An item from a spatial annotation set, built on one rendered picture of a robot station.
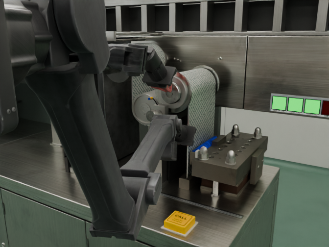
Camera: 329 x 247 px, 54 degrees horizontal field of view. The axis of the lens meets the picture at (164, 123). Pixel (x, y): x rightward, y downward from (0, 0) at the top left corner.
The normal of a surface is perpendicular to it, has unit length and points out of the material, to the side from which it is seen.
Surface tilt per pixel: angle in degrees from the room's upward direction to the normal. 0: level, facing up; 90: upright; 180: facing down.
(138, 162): 4
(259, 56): 90
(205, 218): 0
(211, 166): 90
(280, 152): 90
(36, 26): 76
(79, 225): 90
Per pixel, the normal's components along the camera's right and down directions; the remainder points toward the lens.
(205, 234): 0.00, -0.96
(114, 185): 0.97, 0.07
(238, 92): -0.52, 0.23
